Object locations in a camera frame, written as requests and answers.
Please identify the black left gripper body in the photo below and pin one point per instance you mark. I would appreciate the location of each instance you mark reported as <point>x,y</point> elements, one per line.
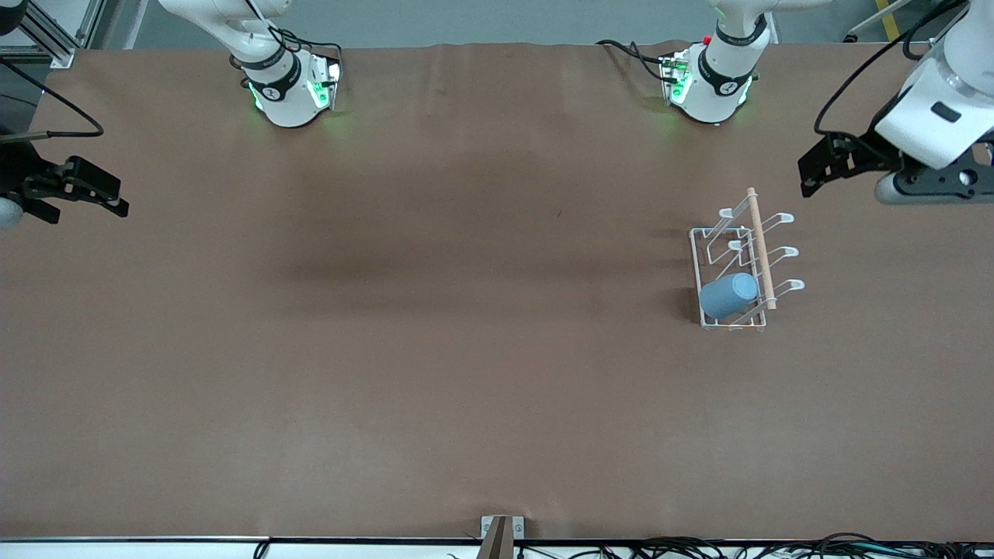
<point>880,147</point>

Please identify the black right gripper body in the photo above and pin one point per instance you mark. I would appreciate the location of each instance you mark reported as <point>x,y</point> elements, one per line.
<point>17,172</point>

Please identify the blue plastic cup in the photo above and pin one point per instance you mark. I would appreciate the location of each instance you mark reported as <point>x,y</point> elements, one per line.
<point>726,296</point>

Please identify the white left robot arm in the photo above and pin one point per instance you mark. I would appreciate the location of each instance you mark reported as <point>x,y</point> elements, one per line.
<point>714,93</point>

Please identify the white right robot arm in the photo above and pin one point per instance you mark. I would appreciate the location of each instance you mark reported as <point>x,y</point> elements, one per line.
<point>287,101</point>

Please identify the grey slanted tube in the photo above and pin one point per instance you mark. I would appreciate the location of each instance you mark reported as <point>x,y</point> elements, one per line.
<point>862,29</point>

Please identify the brown table mat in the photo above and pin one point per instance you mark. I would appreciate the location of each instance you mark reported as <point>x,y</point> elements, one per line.
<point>466,349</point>

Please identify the aluminium frame profile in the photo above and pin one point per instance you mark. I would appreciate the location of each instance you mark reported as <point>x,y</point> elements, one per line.
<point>58,54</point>

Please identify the small metal bracket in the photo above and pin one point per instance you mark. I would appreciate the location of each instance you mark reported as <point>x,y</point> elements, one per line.
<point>519,528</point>

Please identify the brown wooden post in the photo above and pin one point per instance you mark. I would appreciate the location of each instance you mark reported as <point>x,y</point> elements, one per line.
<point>497,539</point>

